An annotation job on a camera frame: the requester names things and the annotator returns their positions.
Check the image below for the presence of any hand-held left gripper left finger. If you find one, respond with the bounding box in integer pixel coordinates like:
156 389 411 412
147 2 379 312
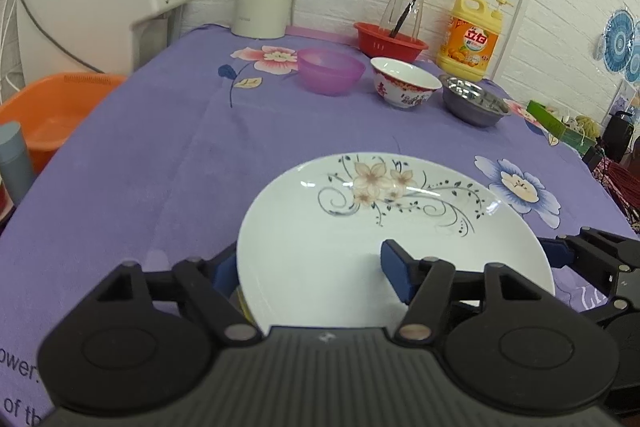
96 251 263 348

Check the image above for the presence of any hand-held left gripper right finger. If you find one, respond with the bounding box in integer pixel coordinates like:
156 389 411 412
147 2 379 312
380 239 557 348

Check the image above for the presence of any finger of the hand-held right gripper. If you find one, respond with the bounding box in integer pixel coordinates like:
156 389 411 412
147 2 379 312
539 227 640 303

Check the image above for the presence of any white floral plate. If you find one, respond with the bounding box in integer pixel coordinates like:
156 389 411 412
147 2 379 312
236 152 557 333

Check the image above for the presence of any purple floral tablecloth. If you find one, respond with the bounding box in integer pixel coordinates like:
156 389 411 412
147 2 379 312
0 24 640 427

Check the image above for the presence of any green box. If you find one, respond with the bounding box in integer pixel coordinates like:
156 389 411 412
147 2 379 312
525 101 598 154

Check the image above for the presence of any beige yarn ball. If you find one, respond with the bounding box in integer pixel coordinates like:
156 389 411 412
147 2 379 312
575 114 602 138

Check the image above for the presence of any stainless steel bowl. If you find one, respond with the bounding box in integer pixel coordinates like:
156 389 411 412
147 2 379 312
439 75 513 128

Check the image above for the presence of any white red-patterned ceramic bowl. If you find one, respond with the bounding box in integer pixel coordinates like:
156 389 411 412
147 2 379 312
370 57 444 110

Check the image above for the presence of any purple plastic bowl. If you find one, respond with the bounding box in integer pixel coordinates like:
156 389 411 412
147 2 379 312
297 48 366 96

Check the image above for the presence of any blue paper fan decoration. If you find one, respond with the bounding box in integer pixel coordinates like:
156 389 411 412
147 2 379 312
595 8 640 84

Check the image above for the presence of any red plastic strainer basket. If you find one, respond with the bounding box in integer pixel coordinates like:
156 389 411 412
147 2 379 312
353 22 430 64

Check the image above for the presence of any yellow dish soap bottle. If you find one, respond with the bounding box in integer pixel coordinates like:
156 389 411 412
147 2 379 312
436 0 515 82

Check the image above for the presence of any orange plastic basin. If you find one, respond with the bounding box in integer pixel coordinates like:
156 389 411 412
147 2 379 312
0 72 127 174

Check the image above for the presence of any grey-blue bottle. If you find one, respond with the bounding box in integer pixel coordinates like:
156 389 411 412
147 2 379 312
0 122 37 206

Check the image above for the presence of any black bottle brush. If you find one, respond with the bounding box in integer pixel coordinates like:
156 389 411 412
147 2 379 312
389 0 431 39

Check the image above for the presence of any clear glass bottle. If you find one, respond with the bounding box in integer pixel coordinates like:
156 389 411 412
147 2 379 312
378 0 430 40

